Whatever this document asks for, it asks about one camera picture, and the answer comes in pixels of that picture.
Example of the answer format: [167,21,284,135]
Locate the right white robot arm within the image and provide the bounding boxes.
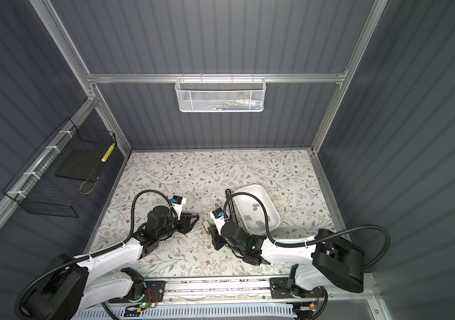
[208,221,365,293]

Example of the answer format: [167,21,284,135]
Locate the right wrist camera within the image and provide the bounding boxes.
[210,207,229,235]

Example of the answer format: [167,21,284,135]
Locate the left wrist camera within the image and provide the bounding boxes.
[171,195,187,220]

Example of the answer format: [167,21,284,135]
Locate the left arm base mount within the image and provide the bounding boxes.
[108,281,166,309]

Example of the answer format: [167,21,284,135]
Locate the yellow marker pen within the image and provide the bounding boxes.
[101,143,115,163]

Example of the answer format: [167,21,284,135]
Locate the white wire mesh basket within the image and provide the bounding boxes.
[175,79,267,113]

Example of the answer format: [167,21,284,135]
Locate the white oval plastic tray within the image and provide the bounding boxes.
[233,184,281,235]

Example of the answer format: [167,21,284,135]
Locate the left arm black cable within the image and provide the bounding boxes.
[14,189,178,320]

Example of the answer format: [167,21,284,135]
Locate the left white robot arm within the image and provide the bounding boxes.
[14,205,199,319]

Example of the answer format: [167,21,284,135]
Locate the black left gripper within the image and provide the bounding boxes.
[157,211,199,242]

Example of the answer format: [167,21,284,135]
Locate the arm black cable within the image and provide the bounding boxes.
[222,191,391,269]
[14,189,178,320]

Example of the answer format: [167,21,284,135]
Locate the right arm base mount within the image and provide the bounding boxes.
[270,264,326,299]

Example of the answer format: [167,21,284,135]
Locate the black foam pad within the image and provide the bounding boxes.
[55,150,106,182]

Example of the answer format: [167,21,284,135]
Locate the black wire basket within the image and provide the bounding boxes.
[3,118,117,218]

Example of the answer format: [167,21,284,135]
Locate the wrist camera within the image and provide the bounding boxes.
[171,195,187,220]
[210,207,229,235]

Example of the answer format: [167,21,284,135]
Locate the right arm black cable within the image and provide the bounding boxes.
[222,191,391,269]

